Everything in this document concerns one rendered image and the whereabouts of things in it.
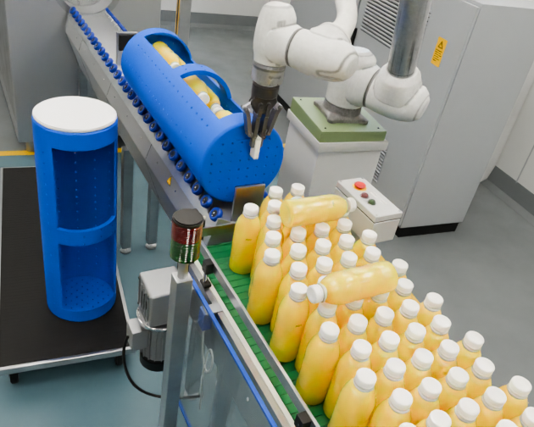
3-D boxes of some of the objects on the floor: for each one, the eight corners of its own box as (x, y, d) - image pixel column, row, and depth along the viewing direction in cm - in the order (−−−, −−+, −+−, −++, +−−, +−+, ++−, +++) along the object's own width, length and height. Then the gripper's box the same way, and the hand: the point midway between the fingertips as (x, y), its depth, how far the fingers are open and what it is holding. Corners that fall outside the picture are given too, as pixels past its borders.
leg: (129, 246, 295) (131, 144, 260) (132, 253, 291) (135, 150, 256) (118, 248, 292) (119, 145, 258) (121, 255, 288) (123, 151, 254)
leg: (154, 242, 301) (160, 141, 267) (157, 249, 297) (164, 147, 263) (143, 244, 299) (148, 143, 264) (147, 251, 295) (152, 148, 260)
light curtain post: (172, 194, 344) (196, -114, 251) (175, 199, 340) (201, -112, 247) (163, 196, 341) (183, -115, 248) (166, 201, 337) (188, -114, 244)
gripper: (251, 87, 145) (239, 165, 158) (292, 85, 151) (278, 161, 164) (239, 77, 150) (229, 152, 163) (280, 76, 156) (266, 149, 169)
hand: (255, 146), depth 161 cm, fingers closed, pressing on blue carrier
